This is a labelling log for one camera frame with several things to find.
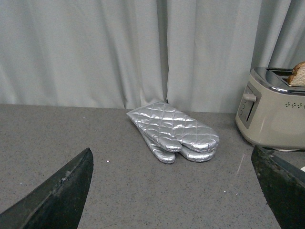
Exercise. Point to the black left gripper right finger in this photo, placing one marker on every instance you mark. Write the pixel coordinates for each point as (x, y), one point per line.
(283, 186)

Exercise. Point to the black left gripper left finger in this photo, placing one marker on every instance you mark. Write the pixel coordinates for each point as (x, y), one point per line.
(58, 202)

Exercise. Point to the brown bread slice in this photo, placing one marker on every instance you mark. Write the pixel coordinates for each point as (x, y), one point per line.
(297, 78)

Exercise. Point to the beige chrome toaster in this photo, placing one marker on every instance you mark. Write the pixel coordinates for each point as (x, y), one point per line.
(271, 112)

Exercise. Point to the lower silver quilted oven mitt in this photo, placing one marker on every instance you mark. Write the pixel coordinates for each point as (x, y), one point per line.
(169, 157)

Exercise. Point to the silver quilted oven mitt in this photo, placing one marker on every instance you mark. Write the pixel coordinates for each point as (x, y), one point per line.
(172, 129)
(169, 157)

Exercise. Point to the upper silver quilted oven mitt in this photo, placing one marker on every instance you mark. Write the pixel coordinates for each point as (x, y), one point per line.
(172, 129)

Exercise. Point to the grey curtain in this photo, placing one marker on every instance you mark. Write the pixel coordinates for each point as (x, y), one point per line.
(195, 54)

